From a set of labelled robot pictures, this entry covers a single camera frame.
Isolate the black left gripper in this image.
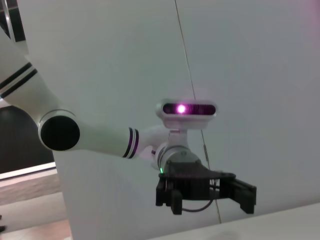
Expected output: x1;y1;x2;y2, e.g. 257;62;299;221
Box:
154;161;258;216

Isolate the left arm gripper cable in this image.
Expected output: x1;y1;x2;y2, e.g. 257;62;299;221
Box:
181;178;222;214

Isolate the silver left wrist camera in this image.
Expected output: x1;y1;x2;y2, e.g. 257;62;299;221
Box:
155;98;220;131

